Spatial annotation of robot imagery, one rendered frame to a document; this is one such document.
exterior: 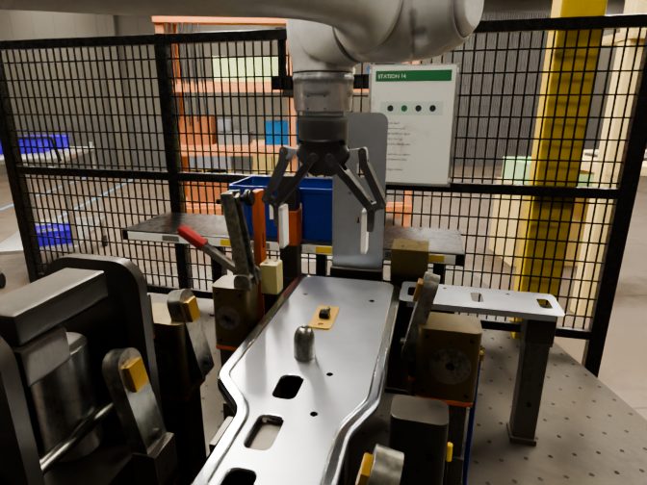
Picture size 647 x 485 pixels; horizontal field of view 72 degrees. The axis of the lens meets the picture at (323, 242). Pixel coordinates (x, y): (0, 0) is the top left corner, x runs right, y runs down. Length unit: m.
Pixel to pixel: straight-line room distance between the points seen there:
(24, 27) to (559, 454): 11.07
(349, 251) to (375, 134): 0.27
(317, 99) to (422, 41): 0.19
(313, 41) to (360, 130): 0.35
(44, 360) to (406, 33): 0.48
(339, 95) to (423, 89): 0.58
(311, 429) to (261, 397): 0.09
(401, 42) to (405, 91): 0.69
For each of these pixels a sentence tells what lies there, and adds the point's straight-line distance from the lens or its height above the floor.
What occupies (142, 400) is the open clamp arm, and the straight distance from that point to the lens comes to 0.55.
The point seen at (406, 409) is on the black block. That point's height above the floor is 0.99.
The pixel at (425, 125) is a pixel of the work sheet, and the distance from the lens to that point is 1.22.
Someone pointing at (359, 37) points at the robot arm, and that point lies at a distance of 0.54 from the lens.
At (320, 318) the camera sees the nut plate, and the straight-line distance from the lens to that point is 0.78.
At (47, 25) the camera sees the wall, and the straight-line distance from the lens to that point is 11.12.
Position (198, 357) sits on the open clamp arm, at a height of 1.01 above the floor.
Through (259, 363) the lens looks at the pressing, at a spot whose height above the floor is 1.00.
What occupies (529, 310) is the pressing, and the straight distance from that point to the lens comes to 0.89.
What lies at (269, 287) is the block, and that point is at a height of 1.02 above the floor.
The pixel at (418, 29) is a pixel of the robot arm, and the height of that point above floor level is 1.43.
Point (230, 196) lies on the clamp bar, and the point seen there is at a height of 1.21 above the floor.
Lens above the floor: 1.35
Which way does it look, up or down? 17 degrees down
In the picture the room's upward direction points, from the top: straight up
